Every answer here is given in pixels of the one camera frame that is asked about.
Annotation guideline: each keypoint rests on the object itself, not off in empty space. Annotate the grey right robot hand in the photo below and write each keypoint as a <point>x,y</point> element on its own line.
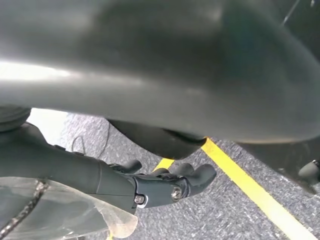
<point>149,66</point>

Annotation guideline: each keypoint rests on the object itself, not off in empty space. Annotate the dark rounded robot shell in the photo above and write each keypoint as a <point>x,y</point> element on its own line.
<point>155,140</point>

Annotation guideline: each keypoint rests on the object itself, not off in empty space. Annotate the yellow floor tape outline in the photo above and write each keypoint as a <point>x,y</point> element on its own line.
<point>250,188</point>

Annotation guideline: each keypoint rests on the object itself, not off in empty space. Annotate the clear glossy plastic cover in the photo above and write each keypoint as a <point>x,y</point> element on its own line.
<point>62,215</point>

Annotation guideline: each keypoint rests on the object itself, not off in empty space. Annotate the dark equipment with knob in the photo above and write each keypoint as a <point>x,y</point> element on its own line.
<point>287,159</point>

